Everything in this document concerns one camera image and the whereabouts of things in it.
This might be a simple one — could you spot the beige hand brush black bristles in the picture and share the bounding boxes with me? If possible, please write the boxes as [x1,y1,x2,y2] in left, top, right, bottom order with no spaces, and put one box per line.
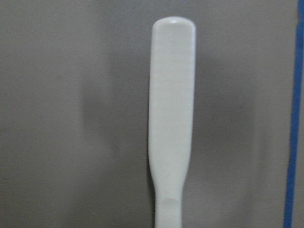
[148,17,196,228]

